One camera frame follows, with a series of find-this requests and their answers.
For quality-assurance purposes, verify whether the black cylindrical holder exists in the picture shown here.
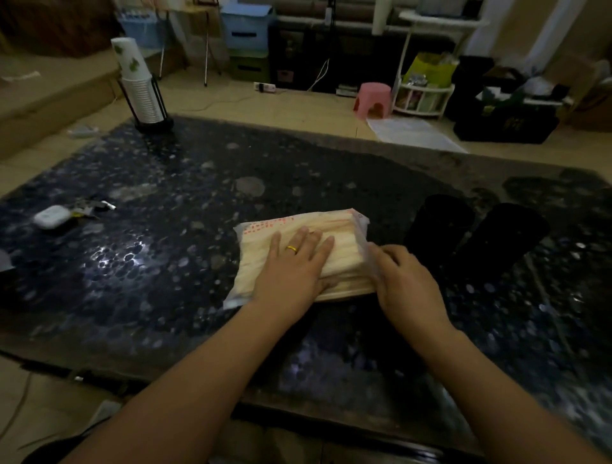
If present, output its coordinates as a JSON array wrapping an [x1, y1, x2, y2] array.
[[404, 193, 476, 273], [459, 203, 551, 287]]

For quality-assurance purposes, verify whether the low wooden platform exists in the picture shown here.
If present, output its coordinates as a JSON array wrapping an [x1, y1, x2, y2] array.
[[0, 47, 188, 161]]

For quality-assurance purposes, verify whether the plastic bag of wooden chopsticks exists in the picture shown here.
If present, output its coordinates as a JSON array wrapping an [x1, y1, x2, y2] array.
[[223, 208, 378, 310]]

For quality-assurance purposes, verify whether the person's right forearm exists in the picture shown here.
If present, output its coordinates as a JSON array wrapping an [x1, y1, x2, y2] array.
[[415, 323, 610, 464]]

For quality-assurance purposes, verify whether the bunch of keys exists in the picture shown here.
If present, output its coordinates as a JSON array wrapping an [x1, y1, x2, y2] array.
[[69, 198, 117, 220]]

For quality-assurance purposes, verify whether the white floor mat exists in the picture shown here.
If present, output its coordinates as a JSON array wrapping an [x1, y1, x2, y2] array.
[[366, 117, 468, 154]]

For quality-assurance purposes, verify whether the white plastic shelf rack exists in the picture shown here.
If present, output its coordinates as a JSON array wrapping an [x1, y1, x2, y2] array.
[[391, 10, 491, 120]]

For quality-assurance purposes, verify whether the white earbuds case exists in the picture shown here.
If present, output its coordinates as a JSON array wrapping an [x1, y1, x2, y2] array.
[[33, 205, 72, 230]]

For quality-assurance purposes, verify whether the cardboard box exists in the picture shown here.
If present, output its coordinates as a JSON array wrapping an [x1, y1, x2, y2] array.
[[545, 52, 612, 132]]

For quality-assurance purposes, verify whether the person's right hand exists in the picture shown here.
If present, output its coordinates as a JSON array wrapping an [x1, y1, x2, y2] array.
[[367, 243, 454, 353]]

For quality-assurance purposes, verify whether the blue plastic storage bin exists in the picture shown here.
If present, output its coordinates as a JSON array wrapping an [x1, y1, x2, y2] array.
[[220, 3, 276, 52]]

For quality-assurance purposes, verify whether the pink plastic stool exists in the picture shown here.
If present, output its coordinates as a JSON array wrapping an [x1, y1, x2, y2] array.
[[353, 82, 393, 120]]

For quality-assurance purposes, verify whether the person's left forearm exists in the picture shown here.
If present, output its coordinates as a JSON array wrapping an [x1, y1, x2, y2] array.
[[60, 302, 307, 464]]

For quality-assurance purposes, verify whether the black wire cup holder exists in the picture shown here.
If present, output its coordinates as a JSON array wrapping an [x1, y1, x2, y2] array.
[[117, 72, 175, 134]]

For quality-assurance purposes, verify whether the light blue basket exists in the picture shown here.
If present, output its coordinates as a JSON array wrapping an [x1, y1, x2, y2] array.
[[116, 9, 166, 49]]

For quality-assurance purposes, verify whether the stack of white paper cups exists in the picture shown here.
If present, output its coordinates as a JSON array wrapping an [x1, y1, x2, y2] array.
[[111, 37, 164, 124]]

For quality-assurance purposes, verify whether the black plastic crate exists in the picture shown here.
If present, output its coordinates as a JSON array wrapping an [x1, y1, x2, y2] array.
[[453, 98, 561, 144]]

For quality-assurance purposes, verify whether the green bag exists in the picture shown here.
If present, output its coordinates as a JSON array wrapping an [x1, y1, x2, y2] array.
[[403, 52, 460, 89]]

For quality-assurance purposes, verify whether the person's left hand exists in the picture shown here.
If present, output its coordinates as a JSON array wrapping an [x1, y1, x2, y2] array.
[[252, 227, 340, 329]]

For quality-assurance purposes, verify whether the green storage box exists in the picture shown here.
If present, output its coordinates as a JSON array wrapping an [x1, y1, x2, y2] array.
[[229, 50, 272, 83]]

